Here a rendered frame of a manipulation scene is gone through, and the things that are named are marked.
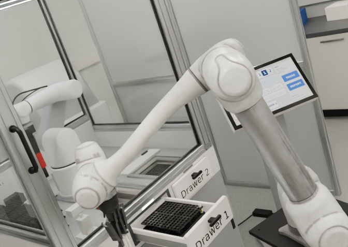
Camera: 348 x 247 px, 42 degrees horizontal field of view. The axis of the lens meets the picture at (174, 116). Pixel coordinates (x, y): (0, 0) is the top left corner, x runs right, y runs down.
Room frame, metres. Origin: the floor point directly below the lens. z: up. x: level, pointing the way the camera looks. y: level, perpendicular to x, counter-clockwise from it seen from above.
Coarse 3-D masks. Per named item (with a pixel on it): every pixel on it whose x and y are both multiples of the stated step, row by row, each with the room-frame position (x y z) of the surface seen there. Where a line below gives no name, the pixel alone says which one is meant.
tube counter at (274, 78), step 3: (276, 75) 2.46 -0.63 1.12; (267, 78) 2.45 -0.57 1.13; (270, 78) 2.45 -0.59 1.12; (273, 78) 2.45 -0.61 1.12; (276, 78) 2.45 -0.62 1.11; (261, 81) 2.44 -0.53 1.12; (264, 81) 2.44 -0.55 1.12; (267, 81) 2.44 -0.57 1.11; (270, 81) 2.44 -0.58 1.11; (273, 81) 2.44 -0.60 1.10; (276, 81) 2.44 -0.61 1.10; (261, 84) 2.43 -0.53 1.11; (264, 84) 2.43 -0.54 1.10; (267, 84) 2.43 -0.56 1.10
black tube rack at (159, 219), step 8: (160, 208) 1.82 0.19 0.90; (168, 208) 1.80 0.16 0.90; (176, 208) 1.77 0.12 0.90; (184, 208) 1.76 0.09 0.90; (192, 208) 1.73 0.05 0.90; (152, 216) 1.77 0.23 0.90; (160, 216) 1.76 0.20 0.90; (168, 216) 1.73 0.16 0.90; (176, 216) 1.71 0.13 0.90; (184, 216) 1.68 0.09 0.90; (200, 216) 1.70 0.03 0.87; (144, 224) 1.73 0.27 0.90; (152, 224) 1.72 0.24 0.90; (160, 224) 1.69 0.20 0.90; (168, 224) 1.67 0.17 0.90; (176, 224) 1.65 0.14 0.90; (192, 224) 1.65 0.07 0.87; (160, 232) 1.68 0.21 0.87; (168, 232) 1.66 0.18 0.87; (176, 232) 1.64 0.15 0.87; (184, 232) 1.62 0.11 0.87
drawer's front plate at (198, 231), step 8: (224, 200) 1.68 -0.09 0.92; (216, 208) 1.63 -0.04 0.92; (224, 208) 1.66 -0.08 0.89; (208, 216) 1.59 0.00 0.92; (224, 216) 1.65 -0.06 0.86; (232, 216) 1.69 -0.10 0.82; (200, 224) 1.55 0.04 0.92; (208, 224) 1.58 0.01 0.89; (216, 224) 1.61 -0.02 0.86; (224, 224) 1.64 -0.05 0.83; (192, 232) 1.51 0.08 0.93; (200, 232) 1.54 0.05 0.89; (208, 232) 1.57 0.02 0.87; (216, 232) 1.60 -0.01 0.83; (192, 240) 1.50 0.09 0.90; (200, 240) 1.53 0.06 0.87; (208, 240) 1.56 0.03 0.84
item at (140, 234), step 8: (160, 200) 1.91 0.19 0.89; (168, 200) 1.90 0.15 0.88; (176, 200) 1.86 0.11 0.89; (184, 200) 1.83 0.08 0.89; (192, 200) 1.81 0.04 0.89; (152, 208) 1.86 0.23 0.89; (208, 208) 1.74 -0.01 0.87; (144, 216) 1.82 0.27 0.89; (136, 224) 1.78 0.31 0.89; (136, 232) 1.72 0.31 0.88; (144, 232) 1.68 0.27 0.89; (152, 232) 1.66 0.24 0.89; (144, 240) 1.70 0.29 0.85; (152, 240) 1.66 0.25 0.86; (160, 240) 1.63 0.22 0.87; (168, 240) 1.59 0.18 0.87; (176, 240) 1.56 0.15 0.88; (184, 240) 1.53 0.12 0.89
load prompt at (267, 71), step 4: (264, 68) 2.50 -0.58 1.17; (268, 68) 2.49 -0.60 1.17; (272, 68) 2.49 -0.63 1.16; (256, 72) 2.48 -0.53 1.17; (260, 72) 2.48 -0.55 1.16; (264, 72) 2.48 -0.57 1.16; (268, 72) 2.48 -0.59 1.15; (272, 72) 2.47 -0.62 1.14; (260, 76) 2.47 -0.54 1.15; (264, 76) 2.46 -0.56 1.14
